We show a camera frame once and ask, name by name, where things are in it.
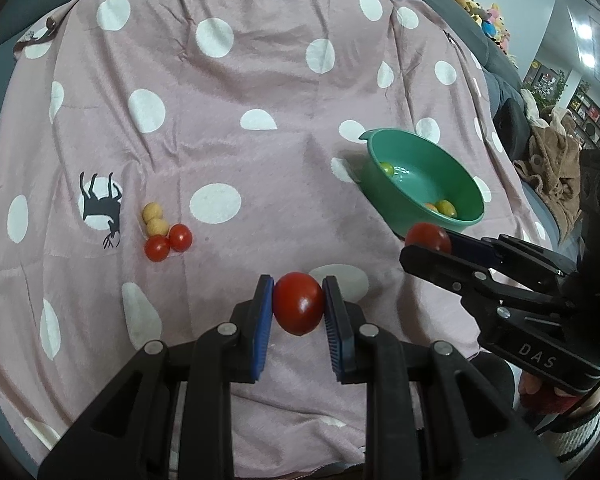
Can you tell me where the person's right hand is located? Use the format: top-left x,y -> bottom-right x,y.
518,372 -> 582,415

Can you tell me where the pink polka dot cloth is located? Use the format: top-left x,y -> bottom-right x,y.
0,0 -> 556,478

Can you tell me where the row of plush toys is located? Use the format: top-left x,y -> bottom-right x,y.
455,0 -> 510,55

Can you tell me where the yellow green fruit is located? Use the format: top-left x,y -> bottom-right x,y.
434,200 -> 457,218

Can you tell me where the green plastic bowl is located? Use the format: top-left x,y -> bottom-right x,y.
360,128 -> 486,236

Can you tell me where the green oval fruit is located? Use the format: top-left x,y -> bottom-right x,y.
379,162 -> 396,178

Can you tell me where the large red tomato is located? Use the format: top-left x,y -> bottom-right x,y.
405,222 -> 452,254

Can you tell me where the beige longan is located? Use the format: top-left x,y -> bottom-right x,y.
142,202 -> 163,224
145,218 -> 170,237

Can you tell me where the small red tomato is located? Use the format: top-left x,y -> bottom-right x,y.
273,272 -> 325,336
144,234 -> 171,262
168,223 -> 194,252

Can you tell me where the brown blanket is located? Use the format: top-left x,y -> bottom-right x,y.
514,106 -> 582,243

